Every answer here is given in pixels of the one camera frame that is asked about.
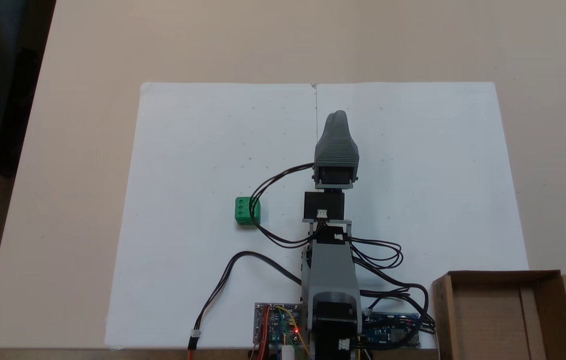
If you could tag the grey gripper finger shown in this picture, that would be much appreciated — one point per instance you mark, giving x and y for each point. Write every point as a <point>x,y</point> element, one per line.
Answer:
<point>338,147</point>
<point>330,121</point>

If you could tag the brown cardboard box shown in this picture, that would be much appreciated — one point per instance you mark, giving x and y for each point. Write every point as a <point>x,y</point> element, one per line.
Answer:
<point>488,315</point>

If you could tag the green die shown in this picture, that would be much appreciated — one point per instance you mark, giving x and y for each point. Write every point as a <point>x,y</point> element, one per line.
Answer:
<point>246,211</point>

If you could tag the blue circuit board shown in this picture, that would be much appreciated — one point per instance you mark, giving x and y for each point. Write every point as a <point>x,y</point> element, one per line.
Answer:
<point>393,332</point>

